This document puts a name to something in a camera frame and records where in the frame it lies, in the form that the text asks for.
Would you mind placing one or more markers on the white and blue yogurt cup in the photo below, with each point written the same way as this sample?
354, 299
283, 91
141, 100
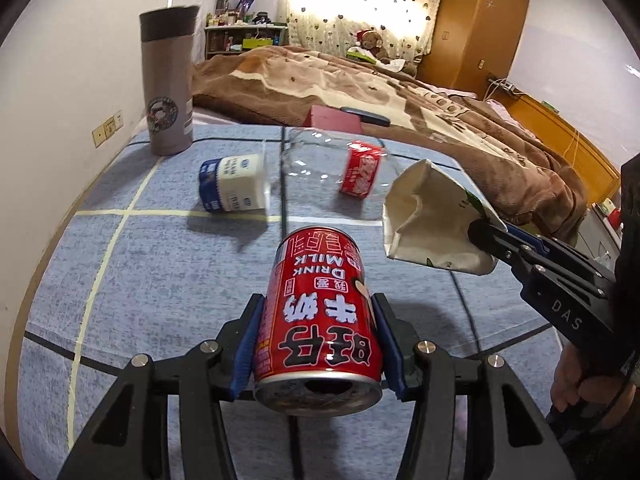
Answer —
235, 185

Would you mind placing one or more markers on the person's right hand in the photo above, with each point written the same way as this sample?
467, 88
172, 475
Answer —
575, 380

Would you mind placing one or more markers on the grey thermos flask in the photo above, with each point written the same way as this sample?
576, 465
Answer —
167, 85

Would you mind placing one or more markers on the pink bed sheet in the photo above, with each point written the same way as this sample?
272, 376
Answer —
225, 116

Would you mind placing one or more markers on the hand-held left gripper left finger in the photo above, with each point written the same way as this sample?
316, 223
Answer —
245, 355

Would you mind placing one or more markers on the cluttered shelf unit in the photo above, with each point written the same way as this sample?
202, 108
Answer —
240, 40

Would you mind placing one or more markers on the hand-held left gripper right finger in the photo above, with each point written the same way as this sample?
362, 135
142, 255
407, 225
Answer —
392, 350

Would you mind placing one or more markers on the heart print curtain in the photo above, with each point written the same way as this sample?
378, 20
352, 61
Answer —
360, 0

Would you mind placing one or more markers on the teddy bear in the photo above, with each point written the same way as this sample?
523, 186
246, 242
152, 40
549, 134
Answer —
370, 42

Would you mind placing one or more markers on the red milk drink can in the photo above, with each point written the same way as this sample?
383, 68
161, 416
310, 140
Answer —
315, 320

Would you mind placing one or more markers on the wooden headboard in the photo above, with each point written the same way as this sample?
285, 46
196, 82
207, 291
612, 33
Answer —
565, 140

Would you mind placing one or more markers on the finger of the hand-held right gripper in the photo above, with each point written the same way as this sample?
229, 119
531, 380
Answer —
525, 240
495, 247

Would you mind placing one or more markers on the brown blanket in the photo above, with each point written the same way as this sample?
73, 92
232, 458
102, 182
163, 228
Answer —
425, 120

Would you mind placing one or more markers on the wall socket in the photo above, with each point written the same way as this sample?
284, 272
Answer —
106, 129

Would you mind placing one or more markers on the wooden wardrobe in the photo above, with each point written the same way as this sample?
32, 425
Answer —
475, 25

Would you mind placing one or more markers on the green box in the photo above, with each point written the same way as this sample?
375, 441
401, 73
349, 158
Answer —
360, 54

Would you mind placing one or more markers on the low grey cabinet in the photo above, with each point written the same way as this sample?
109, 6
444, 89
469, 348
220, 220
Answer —
602, 230

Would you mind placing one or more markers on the clear plastic bottle red label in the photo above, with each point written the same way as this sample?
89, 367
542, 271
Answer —
360, 170

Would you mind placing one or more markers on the pink box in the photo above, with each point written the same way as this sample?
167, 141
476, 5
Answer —
327, 119

